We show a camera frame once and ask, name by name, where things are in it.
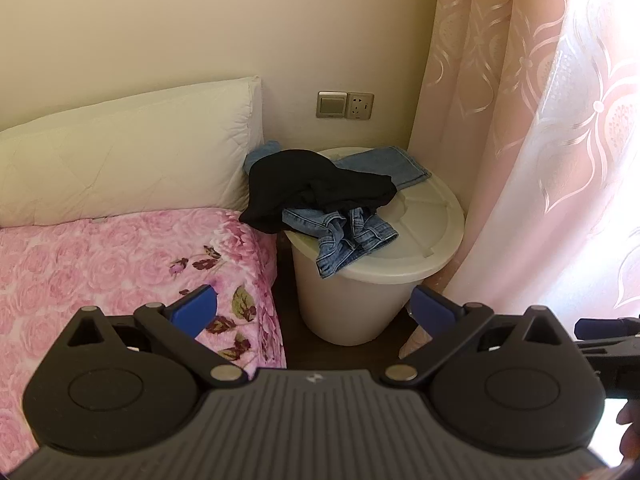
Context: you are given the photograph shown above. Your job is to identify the blue denim jeans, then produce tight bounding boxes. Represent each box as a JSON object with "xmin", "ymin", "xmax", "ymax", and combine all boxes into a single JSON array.
[{"xmin": 244, "ymin": 141, "xmax": 432, "ymax": 279}]

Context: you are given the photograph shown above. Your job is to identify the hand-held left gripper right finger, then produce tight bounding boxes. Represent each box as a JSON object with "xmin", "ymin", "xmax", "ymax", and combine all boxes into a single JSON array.
[{"xmin": 381, "ymin": 286, "xmax": 583, "ymax": 386}]

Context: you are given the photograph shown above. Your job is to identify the black pants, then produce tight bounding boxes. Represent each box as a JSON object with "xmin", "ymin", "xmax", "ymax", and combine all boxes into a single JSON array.
[{"xmin": 239, "ymin": 149, "xmax": 398, "ymax": 235}]

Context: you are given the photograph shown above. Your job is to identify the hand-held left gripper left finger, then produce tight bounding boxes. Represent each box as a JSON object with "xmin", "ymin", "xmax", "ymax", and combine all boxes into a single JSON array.
[{"xmin": 64, "ymin": 285, "xmax": 249, "ymax": 387}]

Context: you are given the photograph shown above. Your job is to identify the person's right hand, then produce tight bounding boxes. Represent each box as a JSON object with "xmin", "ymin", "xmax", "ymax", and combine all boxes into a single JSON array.
[{"xmin": 616, "ymin": 402, "xmax": 640, "ymax": 467}]

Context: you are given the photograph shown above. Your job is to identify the white lidded plastic bucket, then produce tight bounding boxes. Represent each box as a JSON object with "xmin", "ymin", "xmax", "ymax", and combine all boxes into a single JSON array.
[{"xmin": 285, "ymin": 146, "xmax": 466, "ymax": 346}]

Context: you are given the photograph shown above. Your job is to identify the pink floral blanket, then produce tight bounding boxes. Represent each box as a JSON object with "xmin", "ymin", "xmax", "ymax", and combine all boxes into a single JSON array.
[{"xmin": 0, "ymin": 207, "xmax": 287, "ymax": 461}]

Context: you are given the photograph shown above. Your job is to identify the beige wall light switch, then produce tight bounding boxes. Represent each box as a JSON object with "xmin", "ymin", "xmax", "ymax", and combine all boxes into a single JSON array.
[{"xmin": 316, "ymin": 91, "xmax": 348, "ymax": 120}]

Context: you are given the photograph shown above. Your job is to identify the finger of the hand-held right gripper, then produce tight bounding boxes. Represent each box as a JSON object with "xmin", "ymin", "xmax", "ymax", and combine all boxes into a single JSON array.
[{"xmin": 574, "ymin": 317, "xmax": 640, "ymax": 356}]

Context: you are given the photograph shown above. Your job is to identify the pink patterned curtain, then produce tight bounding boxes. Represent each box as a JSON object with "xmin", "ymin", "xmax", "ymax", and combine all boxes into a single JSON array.
[{"xmin": 400, "ymin": 0, "xmax": 640, "ymax": 361}]

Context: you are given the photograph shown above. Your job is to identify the beige wall power socket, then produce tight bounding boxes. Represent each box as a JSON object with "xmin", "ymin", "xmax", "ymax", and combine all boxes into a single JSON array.
[{"xmin": 346, "ymin": 92, "xmax": 375, "ymax": 121}]

